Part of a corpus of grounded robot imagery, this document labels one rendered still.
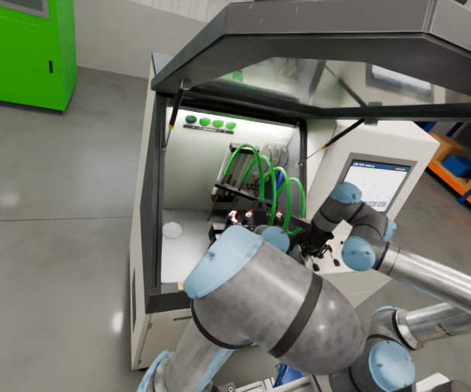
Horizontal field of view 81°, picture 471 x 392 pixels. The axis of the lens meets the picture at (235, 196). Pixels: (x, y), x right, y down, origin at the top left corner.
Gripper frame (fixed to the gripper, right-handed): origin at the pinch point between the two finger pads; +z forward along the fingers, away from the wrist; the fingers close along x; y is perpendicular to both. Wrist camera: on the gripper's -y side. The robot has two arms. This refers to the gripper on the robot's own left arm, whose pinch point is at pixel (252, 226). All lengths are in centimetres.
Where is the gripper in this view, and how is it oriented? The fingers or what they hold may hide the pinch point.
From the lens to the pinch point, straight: 106.9
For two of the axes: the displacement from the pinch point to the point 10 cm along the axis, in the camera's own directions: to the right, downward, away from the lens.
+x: 9.9, 0.2, 1.2
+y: -0.1, 10.0, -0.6
